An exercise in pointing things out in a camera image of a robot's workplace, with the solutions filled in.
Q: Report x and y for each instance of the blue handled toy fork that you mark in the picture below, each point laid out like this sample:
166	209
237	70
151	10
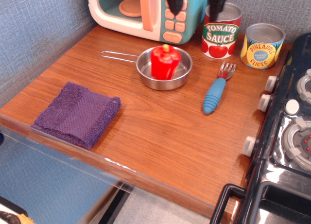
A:
214	94

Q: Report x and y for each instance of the black toy stove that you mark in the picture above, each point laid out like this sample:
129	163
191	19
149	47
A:
278	189

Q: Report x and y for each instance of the pineapple slices can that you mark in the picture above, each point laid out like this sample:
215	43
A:
261	46

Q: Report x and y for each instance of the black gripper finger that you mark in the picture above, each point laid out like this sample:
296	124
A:
175	6
215	7

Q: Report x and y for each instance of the toy microwave oven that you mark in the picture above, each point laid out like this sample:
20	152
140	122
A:
150	19

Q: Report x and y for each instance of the small steel pot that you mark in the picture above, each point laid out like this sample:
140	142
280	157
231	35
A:
143	65

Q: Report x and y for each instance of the purple folded towel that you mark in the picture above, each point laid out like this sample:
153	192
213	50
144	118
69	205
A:
78	115

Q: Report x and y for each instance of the tomato sauce can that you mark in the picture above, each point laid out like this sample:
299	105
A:
219	37

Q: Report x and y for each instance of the red toy bell pepper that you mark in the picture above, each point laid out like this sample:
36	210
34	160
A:
164	61

